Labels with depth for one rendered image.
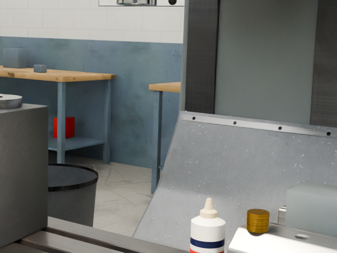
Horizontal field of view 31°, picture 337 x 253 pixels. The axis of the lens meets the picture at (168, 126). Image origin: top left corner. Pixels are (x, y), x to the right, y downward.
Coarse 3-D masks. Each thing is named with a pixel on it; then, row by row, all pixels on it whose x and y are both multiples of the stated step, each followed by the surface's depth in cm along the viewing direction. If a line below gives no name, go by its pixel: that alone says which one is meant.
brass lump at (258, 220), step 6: (252, 210) 60; (258, 210) 60; (264, 210) 60; (252, 216) 59; (258, 216) 59; (264, 216) 59; (246, 222) 60; (252, 222) 59; (258, 222) 59; (264, 222) 59; (246, 228) 60; (252, 228) 59; (258, 228) 59; (264, 228) 59
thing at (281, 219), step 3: (282, 207) 69; (285, 207) 69; (279, 210) 68; (282, 210) 68; (285, 210) 68; (279, 213) 68; (282, 213) 68; (279, 216) 68; (282, 216) 68; (279, 219) 68; (282, 219) 68; (279, 222) 68; (282, 222) 68
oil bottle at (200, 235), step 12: (204, 216) 71; (216, 216) 71; (192, 228) 71; (204, 228) 70; (216, 228) 70; (192, 240) 71; (204, 240) 70; (216, 240) 70; (192, 252) 71; (204, 252) 70; (216, 252) 70
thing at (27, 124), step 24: (0, 96) 89; (0, 120) 81; (24, 120) 86; (48, 120) 91; (0, 144) 82; (24, 144) 86; (0, 168) 82; (24, 168) 87; (0, 192) 83; (24, 192) 87; (0, 216) 83; (24, 216) 88; (0, 240) 83
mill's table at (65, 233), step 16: (48, 224) 95; (64, 224) 95; (80, 224) 96; (16, 240) 89; (32, 240) 87; (48, 240) 88; (64, 240) 88; (80, 240) 91; (96, 240) 89; (112, 240) 89; (128, 240) 89; (144, 240) 89
